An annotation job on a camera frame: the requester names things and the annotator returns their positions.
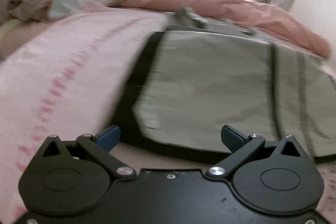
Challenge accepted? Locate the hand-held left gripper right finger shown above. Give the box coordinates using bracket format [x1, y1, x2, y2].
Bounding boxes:
[206, 125, 303, 179]

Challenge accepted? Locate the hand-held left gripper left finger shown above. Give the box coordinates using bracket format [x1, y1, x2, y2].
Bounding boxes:
[39, 126, 135, 179]

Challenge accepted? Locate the light grey jacket black trim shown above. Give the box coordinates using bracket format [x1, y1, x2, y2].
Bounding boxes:
[114, 6, 336, 165]

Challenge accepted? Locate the light pink cloth with trim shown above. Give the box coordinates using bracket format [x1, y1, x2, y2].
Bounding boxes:
[0, 7, 168, 222]

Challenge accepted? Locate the pink cartoon printed bed sheet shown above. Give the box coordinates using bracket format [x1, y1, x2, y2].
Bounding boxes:
[108, 142, 336, 224]

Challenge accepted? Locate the peach duvet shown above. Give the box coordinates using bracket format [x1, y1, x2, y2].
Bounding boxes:
[108, 0, 332, 59]

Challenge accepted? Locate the pale yellow pillow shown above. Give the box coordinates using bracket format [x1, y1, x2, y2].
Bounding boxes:
[0, 19, 20, 42]

